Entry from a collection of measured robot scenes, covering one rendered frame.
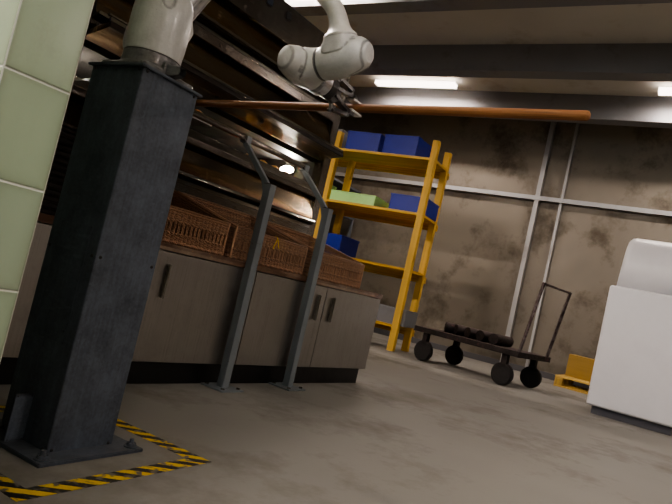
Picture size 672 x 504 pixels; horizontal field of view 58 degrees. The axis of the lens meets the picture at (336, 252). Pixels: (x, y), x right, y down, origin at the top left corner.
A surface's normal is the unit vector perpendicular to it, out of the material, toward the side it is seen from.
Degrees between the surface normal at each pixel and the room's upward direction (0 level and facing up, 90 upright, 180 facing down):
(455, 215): 90
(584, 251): 90
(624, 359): 90
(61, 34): 90
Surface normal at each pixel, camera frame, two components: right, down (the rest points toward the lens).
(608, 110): -0.48, -0.16
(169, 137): 0.85, 0.17
